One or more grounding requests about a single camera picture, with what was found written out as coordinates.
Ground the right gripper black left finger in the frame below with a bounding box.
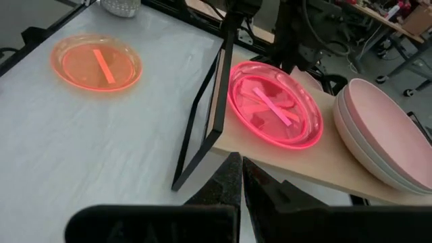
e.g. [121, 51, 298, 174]
[184, 151, 243, 243]

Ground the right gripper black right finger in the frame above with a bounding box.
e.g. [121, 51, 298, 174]
[243, 157, 325, 243]

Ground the cream matte plate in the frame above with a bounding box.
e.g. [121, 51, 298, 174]
[332, 88, 432, 196]

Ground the wooden workbench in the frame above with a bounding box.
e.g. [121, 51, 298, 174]
[350, 0, 432, 99]

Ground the cardboard box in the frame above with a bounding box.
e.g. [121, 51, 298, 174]
[401, 3, 432, 36]

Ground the green plant in white pot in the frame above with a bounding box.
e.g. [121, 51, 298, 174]
[100, 0, 142, 19]

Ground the grey metal bracket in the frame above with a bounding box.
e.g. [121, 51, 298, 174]
[237, 28, 254, 46]

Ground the black aluminium table frame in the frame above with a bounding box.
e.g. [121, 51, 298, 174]
[0, 0, 348, 95]

